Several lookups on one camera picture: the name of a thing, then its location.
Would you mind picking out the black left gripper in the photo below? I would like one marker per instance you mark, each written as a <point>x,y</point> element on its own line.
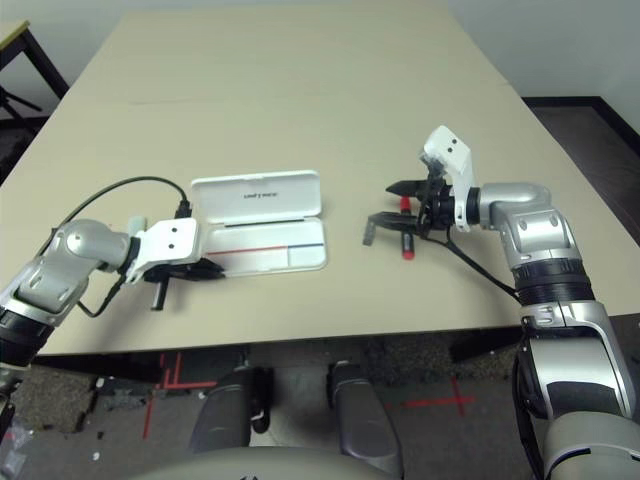
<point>165,274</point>

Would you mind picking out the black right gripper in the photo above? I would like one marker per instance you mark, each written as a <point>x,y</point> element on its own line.
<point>440,207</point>

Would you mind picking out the red and black marker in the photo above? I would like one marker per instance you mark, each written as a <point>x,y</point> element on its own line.
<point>407,247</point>

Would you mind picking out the small dark grey clip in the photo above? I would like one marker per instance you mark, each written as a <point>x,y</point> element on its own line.
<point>369,234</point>

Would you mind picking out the white plastic pencil case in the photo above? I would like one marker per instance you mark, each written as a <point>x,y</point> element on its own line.
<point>260,200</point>

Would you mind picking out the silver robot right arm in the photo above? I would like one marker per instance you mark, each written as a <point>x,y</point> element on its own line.
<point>535,225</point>

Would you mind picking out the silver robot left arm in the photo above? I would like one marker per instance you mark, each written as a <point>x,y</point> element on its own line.
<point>75,245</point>

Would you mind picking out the grey robot left thigh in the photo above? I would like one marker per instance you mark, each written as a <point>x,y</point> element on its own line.
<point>225,410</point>

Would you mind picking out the grey robot thigh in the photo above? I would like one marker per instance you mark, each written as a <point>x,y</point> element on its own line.
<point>225,410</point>
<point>360,415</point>

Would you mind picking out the speckled grey floor mat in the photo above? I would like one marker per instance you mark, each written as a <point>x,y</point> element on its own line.
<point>415,360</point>
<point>50,400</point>

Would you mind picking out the grey robot torso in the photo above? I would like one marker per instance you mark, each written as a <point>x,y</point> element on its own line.
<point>250,467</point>

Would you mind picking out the grey robot right thigh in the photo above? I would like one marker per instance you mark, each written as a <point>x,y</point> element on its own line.
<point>360,415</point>

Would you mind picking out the black foam floor mat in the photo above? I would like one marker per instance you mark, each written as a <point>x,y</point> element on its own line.
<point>10,150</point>

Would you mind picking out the black tripod stand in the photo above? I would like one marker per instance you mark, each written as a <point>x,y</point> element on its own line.
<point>15,102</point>

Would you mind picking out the crumpled clear plastic bag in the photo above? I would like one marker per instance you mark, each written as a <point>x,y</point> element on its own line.
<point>12,440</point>

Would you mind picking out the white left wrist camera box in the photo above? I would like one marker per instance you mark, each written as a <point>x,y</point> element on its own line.
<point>170,240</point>

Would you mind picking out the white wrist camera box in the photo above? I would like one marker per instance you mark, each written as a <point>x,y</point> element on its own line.
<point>170,240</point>
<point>450,150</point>

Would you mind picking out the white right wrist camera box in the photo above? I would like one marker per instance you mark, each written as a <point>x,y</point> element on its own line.
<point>450,150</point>

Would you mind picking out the wooden side table black frame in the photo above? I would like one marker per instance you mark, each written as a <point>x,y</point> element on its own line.
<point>45,65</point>

